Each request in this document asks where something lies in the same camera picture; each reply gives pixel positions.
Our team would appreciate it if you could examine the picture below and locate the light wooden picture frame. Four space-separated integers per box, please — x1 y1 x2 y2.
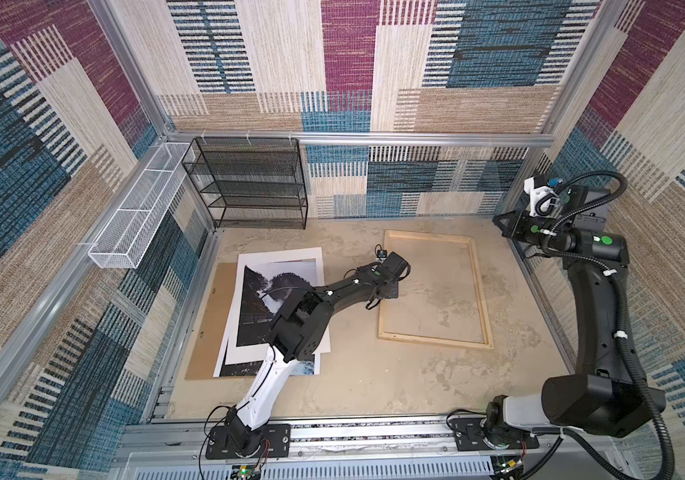
377 230 494 349

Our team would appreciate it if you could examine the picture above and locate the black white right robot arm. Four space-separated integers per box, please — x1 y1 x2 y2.
482 211 675 479

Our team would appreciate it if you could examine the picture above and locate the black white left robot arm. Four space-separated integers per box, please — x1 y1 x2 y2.
224 259 411 456

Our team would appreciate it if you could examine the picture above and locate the colour landscape photo underneath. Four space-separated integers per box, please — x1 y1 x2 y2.
204 344 322 380

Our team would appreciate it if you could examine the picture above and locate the black white landscape photo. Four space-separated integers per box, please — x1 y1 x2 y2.
222 247 326 365

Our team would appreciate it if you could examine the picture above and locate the brown hardboard backing panel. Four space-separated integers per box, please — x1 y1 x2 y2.
184 263 238 380

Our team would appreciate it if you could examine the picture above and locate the black wire mesh shelf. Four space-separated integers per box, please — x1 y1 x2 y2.
182 137 310 229

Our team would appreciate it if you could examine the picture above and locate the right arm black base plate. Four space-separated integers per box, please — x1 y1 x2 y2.
447 416 540 452

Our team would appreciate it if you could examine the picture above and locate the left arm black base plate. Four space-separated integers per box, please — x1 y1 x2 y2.
204 423 292 460

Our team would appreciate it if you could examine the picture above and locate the white wire mesh basket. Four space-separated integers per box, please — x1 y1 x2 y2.
88 142 190 269

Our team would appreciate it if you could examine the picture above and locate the aluminium front rail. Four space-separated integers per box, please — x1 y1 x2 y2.
108 414 608 479

